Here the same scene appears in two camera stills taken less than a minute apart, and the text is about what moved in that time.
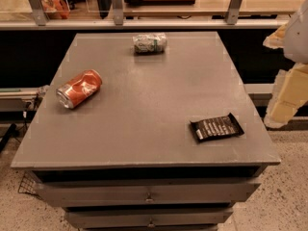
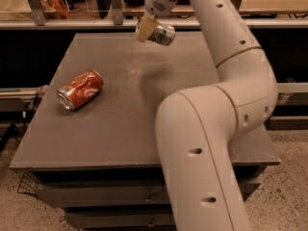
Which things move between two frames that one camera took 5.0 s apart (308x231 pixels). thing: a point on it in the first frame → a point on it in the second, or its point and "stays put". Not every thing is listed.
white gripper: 297,38 → 156,4
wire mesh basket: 31,184 stays put
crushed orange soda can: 80,89 stays put
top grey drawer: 125,192 stays put
